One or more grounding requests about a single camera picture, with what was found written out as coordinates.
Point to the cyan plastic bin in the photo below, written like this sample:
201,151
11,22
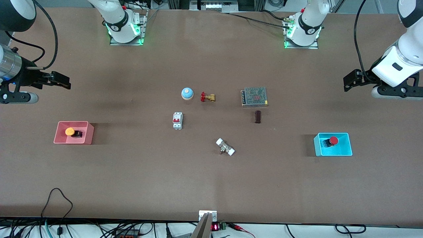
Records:
343,145

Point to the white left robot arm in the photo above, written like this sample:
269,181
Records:
396,62

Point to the blue round service bell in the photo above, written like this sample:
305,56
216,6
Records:
187,94

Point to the metal valve with white ends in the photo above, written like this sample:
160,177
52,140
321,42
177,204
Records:
225,147

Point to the white metal bracket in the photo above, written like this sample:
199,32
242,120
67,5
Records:
203,213

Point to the yellow push button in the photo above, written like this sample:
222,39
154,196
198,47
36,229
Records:
70,131

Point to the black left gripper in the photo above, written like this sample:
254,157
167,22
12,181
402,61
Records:
366,78

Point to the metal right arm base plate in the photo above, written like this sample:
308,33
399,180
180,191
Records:
127,43

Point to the white circuit breaker red switches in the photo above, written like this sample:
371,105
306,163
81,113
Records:
177,120

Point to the white device behind table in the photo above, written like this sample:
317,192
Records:
214,6

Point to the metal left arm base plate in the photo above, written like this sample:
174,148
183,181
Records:
302,47

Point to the red push button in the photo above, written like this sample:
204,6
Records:
333,140

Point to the metal mesh power supply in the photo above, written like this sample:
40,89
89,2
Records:
254,97

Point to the red LED display module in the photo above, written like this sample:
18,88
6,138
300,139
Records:
215,226

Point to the dark brown cylindrical capacitor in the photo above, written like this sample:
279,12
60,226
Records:
257,117

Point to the pink plastic bin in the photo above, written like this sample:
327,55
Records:
84,134

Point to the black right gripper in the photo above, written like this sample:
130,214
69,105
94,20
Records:
27,76

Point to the grey camera pole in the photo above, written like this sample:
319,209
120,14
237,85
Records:
201,229

